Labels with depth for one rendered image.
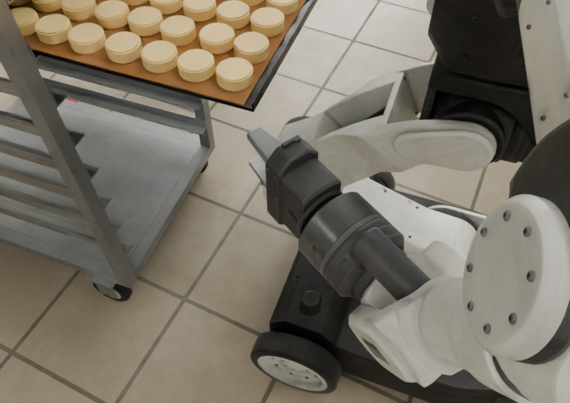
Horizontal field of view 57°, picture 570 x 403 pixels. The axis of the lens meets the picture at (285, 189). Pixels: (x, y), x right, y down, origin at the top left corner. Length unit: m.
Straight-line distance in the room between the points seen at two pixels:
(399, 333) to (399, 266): 0.06
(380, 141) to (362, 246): 0.37
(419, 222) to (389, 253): 0.63
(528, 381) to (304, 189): 0.31
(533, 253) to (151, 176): 1.27
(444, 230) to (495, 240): 0.84
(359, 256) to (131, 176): 1.05
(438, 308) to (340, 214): 0.16
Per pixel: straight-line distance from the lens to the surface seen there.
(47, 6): 0.91
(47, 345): 1.45
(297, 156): 0.54
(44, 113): 0.88
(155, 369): 1.35
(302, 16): 0.84
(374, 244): 0.48
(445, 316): 0.38
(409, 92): 0.94
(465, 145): 0.79
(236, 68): 0.72
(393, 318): 0.44
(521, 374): 0.30
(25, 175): 1.16
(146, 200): 1.41
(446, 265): 0.51
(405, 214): 1.09
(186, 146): 1.51
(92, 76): 1.52
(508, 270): 0.26
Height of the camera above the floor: 1.24
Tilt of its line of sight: 52 degrees down
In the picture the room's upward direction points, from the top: straight up
